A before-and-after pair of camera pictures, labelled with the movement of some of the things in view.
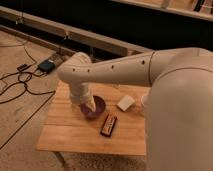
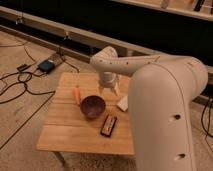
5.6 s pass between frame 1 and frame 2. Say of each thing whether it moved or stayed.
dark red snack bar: stayed
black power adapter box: stayed
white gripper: moved
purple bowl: stayed
